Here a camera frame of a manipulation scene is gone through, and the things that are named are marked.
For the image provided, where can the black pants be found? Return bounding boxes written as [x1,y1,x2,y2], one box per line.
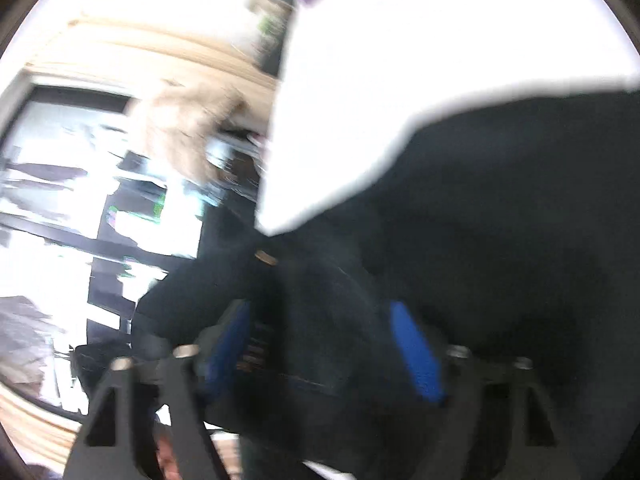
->
[75,76,640,480]

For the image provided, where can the bed with white sheet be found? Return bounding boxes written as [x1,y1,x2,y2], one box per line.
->
[252,0,640,238]

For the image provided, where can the beige curtain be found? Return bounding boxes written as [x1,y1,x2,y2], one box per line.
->
[25,17,281,93]

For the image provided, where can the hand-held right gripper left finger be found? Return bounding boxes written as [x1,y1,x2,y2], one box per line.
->
[64,299,253,480]

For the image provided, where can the beige puffer jacket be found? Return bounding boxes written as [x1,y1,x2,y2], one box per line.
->
[125,80,251,186]

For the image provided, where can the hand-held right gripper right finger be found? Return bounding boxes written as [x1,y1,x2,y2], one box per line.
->
[389,301,581,480]

